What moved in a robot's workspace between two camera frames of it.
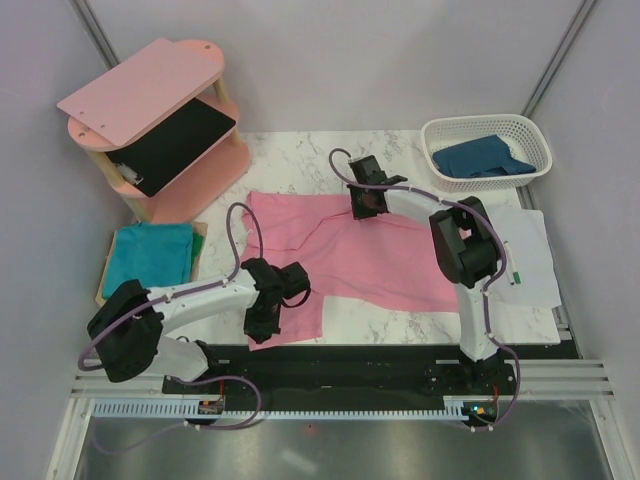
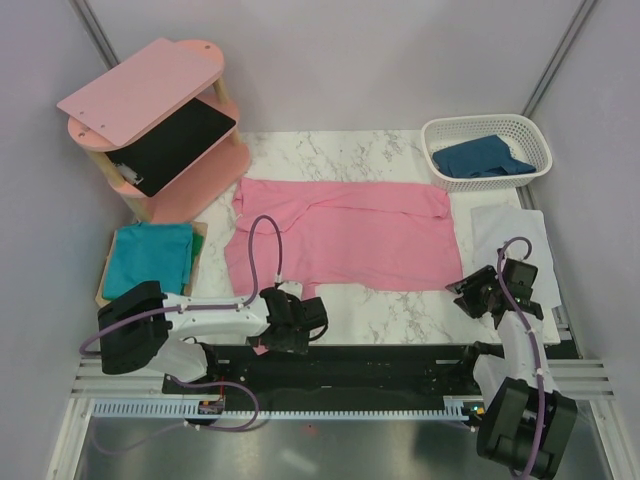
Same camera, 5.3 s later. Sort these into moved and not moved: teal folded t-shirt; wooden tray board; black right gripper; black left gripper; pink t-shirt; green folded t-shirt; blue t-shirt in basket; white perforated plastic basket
Moved: pink t-shirt; black left gripper; black right gripper
Not moved: teal folded t-shirt; blue t-shirt in basket; green folded t-shirt; wooden tray board; white perforated plastic basket
